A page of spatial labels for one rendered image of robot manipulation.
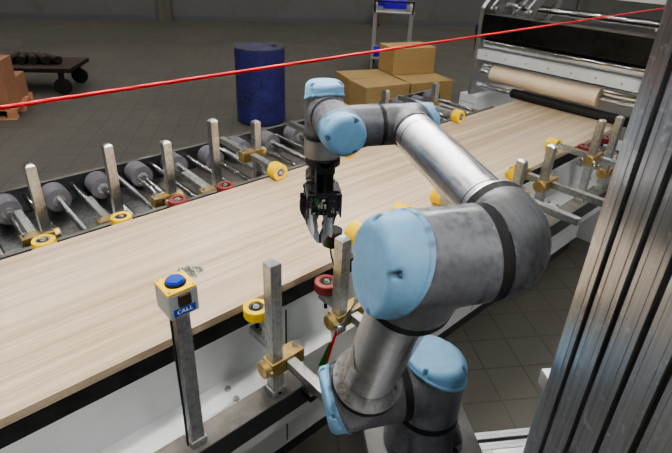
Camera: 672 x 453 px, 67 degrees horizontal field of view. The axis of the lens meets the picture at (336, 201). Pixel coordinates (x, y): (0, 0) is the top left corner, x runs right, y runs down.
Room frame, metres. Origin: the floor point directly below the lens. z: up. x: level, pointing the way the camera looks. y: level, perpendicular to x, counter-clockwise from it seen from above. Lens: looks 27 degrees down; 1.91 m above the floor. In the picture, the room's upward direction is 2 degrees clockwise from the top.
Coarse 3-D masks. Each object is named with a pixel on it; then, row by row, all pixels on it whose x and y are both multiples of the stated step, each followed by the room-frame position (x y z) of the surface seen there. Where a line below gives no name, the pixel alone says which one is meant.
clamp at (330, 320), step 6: (348, 300) 1.31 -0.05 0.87; (348, 306) 1.28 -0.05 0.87; (360, 306) 1.29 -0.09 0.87; (330, 312) 1.25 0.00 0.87; (360, 312) 1.29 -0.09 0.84; (324, 318) 1.24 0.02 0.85; (330, 318) 1.22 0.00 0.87; (336, 318) 1.23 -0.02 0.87; (342, 318) 1.23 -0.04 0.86; (348, 318) 1.25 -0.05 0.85; (330, 324) 1.22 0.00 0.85; (348, 324) 1.25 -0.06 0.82; (330, 330) 1.22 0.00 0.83
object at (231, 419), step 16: (592, 192) 2.57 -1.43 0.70; (560, 208) 2.36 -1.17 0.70; (576, 208) 2.37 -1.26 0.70; (592, 208) 2.50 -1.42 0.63; (560, 224) 2.23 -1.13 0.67; (288, 384) 1.11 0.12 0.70; (240, 400) 1.05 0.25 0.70; (256, 400) 1.05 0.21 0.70; (272, 400) 1.05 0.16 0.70; (288, 400) 1.07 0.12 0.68; (304, 400) 1.11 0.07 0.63; (224, 416) 0.99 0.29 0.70; (240, 416) 0.99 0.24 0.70; (256, 416) 0.99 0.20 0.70; (272, 416) 1.03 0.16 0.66; (208, 432) 0.93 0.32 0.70; (224, 432) 0.94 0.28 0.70; (240, 432) 0.96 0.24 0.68; (256, 432) 0.99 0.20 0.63; (160, 448) 0.88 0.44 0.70; (176, 448) 0.88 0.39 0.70; (208, 448) 0.89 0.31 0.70; (224, 448) 0.92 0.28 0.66
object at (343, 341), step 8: (352, 328) 1.27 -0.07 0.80; (336, 336) 1.22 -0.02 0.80; (344, 336) 1.24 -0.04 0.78; (352, 336) 1.27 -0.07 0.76; (336, 344) 1.22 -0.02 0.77; (344, 344) 1.24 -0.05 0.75; (312, 352) 1.15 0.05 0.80; (320, 352) 1.17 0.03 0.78; (336, 352) 1.22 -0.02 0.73; (304, 360) 1.13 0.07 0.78; (312, 360) 1.15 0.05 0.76; (320, 360) 1.17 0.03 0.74; (328, 360) 1.20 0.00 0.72; (312, 368) 1.15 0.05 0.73
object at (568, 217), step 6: (540, 204) 1.88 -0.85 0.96; (546, 204) 1.88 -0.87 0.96; (546, 210) 1.86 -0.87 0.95; (552, 210) 1.84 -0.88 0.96; (558, 210) 1.83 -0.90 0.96; (558, 216) 1.82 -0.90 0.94; (564, 216) 1.80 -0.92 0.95; (570, 216) 1.79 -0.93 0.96; (576, 216) 1.79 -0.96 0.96; (570, 222) 1.78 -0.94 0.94; (576, 222) 1.76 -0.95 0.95
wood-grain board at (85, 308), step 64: (448, 128) 2.98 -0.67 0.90; (512, 128) 3.03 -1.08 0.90; (576, 128) 3.08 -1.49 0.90; (256, 192) 2.00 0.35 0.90; (384, 192) 2.05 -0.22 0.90; (64, 256) 1.45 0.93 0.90; (128, 256) 1.47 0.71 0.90; (192, 256) 1.48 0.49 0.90; (256, 256) 1.50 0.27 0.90; (320, 256) 1.52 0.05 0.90; (0, 320) 1.12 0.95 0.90; (64, 320) 1.13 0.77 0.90; (128, 320) 1.14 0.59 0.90; (192, 320) 1.15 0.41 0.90; (0, 384) 0.89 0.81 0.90; (64, 384) 0.90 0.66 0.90
